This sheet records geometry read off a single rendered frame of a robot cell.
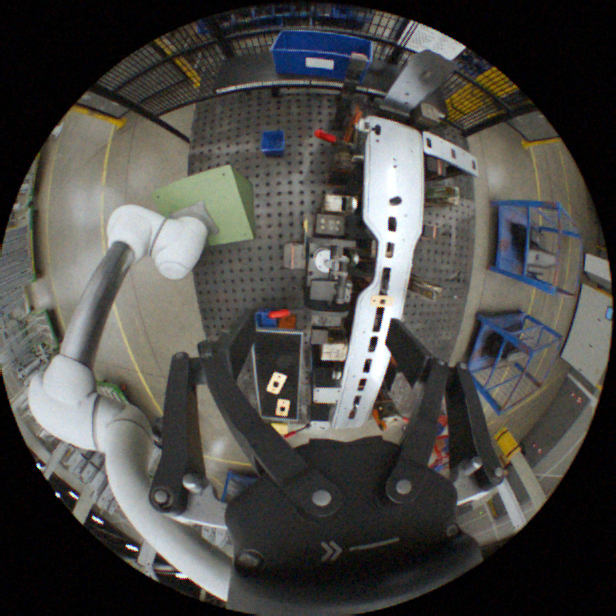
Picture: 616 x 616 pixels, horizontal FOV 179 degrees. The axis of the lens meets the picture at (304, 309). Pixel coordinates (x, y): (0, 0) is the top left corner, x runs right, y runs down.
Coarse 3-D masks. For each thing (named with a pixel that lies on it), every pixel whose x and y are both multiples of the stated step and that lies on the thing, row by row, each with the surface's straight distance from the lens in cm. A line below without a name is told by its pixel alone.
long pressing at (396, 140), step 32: (384, 128) 79; (384, 160) 72; (416, 160) 78; (384, 192) 68; (416, 192) 74; (384, 224) 67; (416, 224) 72; (384, 256) 67; (352, 320) 70; (384, 320) 73; (352, 352) 76; (384, 352) 80; (352, 384) 86
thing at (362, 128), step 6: (360, 120) 50; (366, 120) 51; (354, 126) 50; (360, 126) 49; (366, 126) 51; (378, 126) 50; (360, 132) 50; (366, 132) 49; (378, 132) 50; (360, 138) 52; (366, 138) 52; (360, 144) 55; (360, 150) 59
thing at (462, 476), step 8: (464, 464) 11; (472, 464) 10; (480, 464) 10; (456, 472) 11; (464, 472) 11; (472, 472) 11; (456, 480) 10; (464, 480) 11; (472, 480) 11; (456, 488) 10; (464, 488) 10; (472, 488) 11; (464, 496) 10; (472, 496) 11; (480, 496) 11
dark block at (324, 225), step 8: (320, 216) 50; (328, 216) 50; (336, 216) 51; (312, 224) 91; (320, 224) 50; (328, 224) 50; (336, 224) 50; (312, 232) 91; (320, 232) 50; (328, 232) 50; (336, 232) 50
